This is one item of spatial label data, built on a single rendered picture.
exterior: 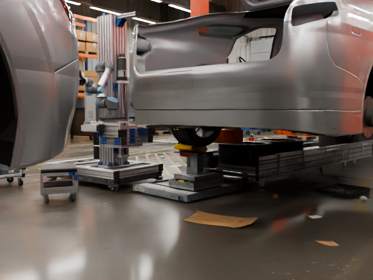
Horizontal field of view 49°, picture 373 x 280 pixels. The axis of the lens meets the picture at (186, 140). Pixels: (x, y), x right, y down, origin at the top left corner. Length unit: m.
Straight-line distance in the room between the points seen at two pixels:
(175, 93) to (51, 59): 1.87
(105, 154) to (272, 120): 2.91
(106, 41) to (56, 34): 3.82
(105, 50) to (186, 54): 1.36
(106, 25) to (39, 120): 3.97
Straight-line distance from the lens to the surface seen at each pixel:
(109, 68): 4.79
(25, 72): 1.22
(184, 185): 4.26
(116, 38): 5.15
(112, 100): 4.79
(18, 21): 1.22
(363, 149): 7.37
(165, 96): 3.17
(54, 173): 4.19
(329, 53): 2.63
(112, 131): 4.77
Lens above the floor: 0.91
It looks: 4 degrees down
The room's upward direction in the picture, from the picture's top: straight up
